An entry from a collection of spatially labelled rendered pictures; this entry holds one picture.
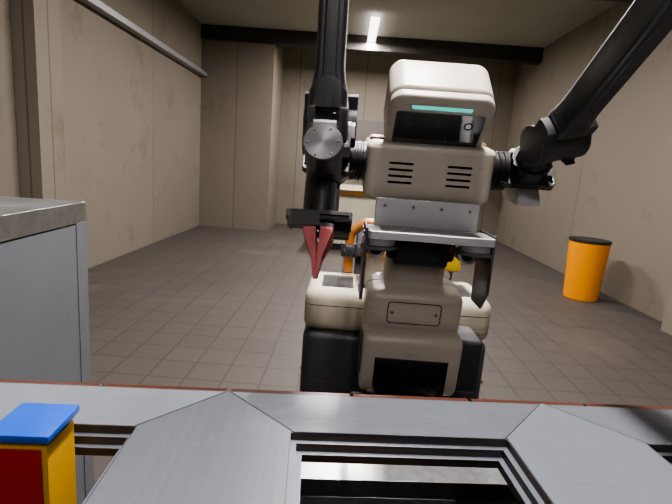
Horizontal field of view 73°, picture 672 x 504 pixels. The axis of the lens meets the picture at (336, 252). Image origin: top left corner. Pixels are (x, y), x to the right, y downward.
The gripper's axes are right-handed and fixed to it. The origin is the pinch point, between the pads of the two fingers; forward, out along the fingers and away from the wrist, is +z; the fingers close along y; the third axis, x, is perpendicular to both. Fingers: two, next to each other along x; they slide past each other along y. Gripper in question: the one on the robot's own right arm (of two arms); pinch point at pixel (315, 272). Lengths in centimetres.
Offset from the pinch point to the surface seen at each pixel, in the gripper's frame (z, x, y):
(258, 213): -242, 657, -145
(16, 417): 21.4, -19.8, -27.6
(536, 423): 19.2, -4.6, 31.0
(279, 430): 21.8, -10.5, -2.1
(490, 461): 23.7, -9.0, 23.5
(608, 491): 24.7, -15.8, 33.5
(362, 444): 22.7, -9.8, 7.9
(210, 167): -306, 625, -228
